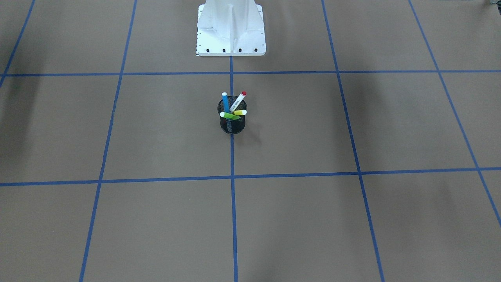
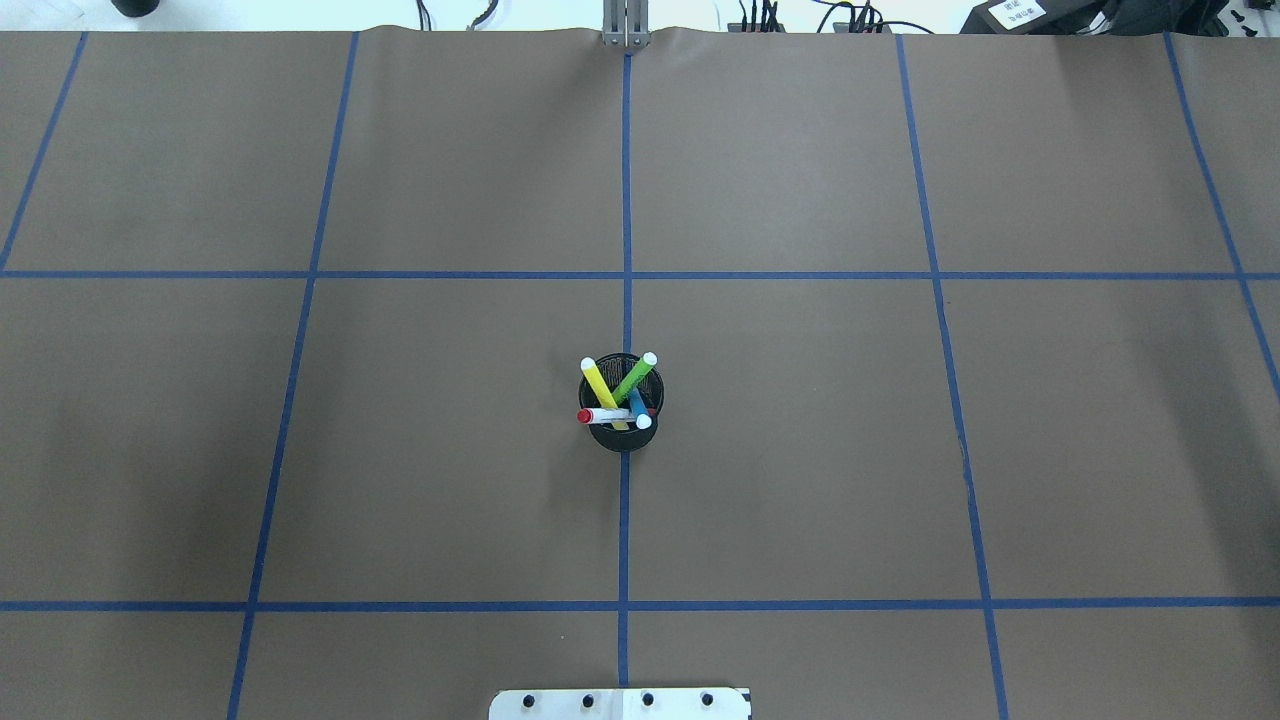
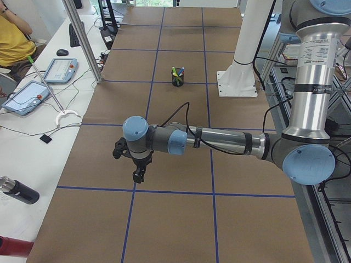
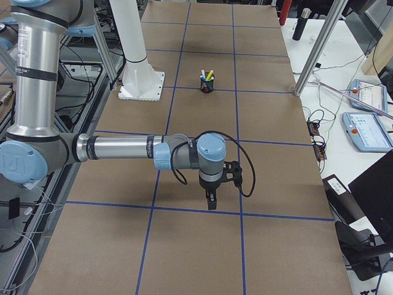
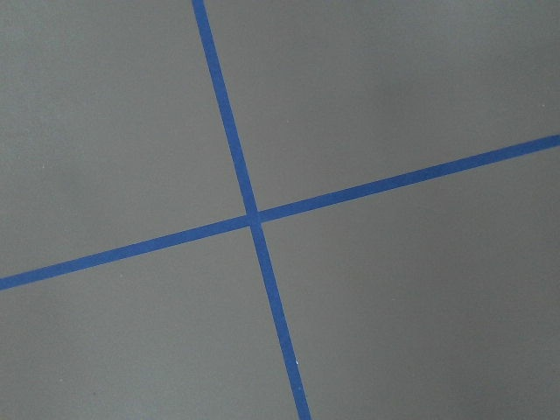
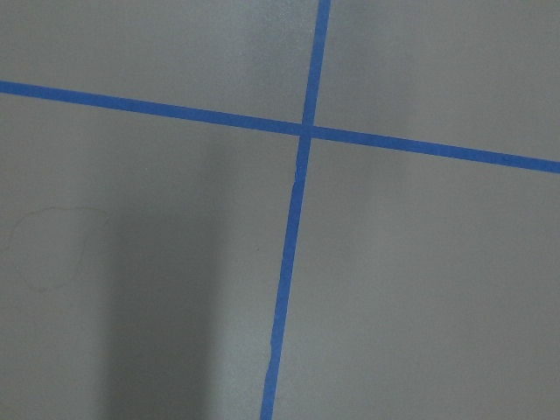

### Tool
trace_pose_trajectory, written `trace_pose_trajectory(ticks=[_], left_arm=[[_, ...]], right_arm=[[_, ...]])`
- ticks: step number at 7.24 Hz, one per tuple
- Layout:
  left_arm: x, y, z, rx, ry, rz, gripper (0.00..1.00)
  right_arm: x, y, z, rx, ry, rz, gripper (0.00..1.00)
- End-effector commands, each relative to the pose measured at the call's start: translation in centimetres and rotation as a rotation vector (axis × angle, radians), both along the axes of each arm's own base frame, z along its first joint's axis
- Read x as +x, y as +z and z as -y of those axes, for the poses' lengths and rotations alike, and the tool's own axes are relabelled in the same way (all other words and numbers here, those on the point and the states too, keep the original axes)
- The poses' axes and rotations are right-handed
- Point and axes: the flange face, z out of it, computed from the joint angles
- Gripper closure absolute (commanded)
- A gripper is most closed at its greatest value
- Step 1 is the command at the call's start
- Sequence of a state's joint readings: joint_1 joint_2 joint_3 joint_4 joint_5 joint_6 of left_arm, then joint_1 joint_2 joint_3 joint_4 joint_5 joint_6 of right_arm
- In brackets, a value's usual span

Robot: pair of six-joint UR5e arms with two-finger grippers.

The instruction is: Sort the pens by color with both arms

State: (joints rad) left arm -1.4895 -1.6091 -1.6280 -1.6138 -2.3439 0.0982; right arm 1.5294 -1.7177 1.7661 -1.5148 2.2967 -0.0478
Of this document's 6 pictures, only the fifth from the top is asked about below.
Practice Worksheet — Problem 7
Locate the brown paper table mat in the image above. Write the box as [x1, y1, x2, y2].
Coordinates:
[1, 1, 559, 419]

